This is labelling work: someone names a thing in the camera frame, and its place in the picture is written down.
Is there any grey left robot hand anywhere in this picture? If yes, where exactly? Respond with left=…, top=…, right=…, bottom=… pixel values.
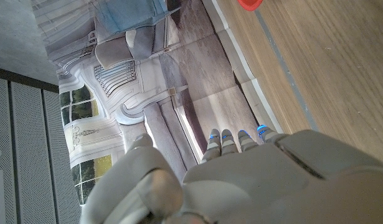
left=80, top=124, right=383, bottom=224

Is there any red bowl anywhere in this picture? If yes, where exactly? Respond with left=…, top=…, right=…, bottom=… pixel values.
left=237, top=0, right=263, bottom=12

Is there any printed room backdrop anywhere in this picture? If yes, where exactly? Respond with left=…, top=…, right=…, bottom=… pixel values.
left=31, top=0, right=284, bottom=206

